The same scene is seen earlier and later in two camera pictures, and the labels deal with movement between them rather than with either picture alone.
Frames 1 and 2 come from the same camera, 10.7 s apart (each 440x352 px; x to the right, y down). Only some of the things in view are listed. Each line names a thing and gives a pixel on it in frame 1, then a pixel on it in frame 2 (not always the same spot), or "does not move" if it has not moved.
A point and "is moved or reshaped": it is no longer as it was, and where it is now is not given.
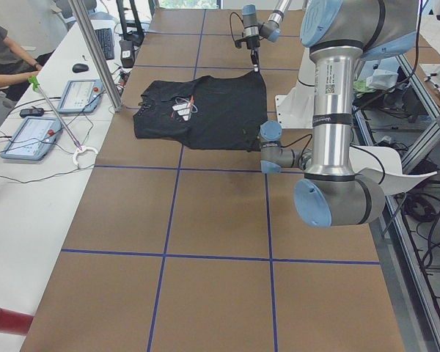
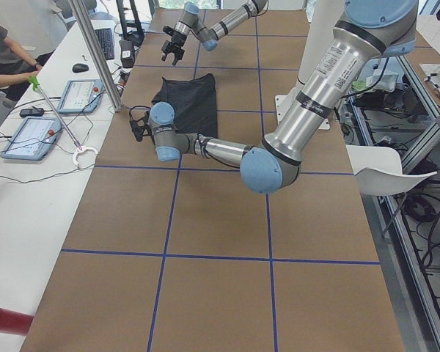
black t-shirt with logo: x=226 y=112 is moved or reshaped
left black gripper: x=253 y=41 -> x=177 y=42
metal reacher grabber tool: x=78 y=149 does not move
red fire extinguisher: x=7 y=321 does not move
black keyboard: x=105 y=37 does not move
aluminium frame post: x=96 y=56 does not move
